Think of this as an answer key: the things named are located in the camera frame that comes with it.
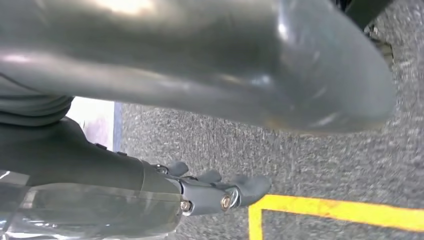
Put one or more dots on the yellow floor tape square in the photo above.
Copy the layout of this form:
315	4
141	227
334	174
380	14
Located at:
331	207

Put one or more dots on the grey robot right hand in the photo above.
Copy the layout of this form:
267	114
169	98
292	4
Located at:
165	49

